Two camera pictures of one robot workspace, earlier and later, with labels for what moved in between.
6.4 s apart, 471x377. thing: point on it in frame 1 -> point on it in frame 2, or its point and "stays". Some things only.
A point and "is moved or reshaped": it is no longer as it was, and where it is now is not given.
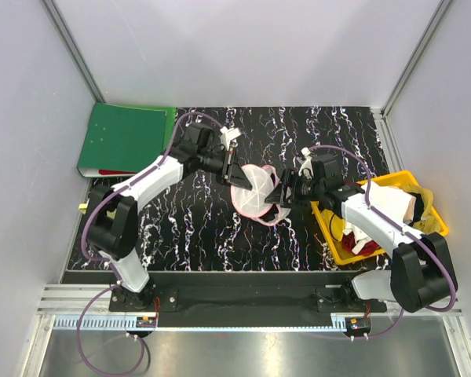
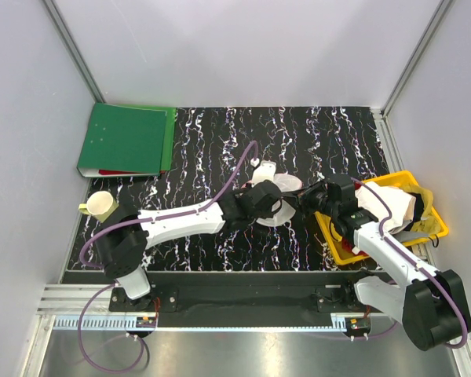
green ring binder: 125,138 stays
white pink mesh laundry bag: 263,181 is moved or reshaped
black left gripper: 231,170 -> 267,214
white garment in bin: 396,203 stays
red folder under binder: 104,172 stays
